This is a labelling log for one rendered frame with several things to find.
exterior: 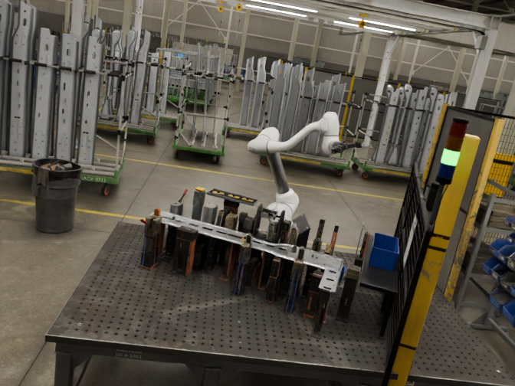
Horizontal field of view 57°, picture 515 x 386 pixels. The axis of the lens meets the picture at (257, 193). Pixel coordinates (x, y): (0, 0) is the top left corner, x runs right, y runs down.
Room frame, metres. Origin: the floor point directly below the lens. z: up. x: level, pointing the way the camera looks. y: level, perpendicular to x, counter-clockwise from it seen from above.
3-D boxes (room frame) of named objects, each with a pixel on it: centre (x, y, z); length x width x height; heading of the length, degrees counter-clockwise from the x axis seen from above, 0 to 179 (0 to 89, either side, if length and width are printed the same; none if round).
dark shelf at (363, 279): (2.97, -0.89, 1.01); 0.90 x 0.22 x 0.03; 167
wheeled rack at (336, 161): (10.13, -0.81, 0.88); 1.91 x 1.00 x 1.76; 93
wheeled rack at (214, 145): (9.79, 1.36, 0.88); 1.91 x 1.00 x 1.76; 7
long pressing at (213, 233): (2.99, 0.05, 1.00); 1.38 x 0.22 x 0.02; 77
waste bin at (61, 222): (4.83, 2.14, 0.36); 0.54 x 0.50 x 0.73; 6
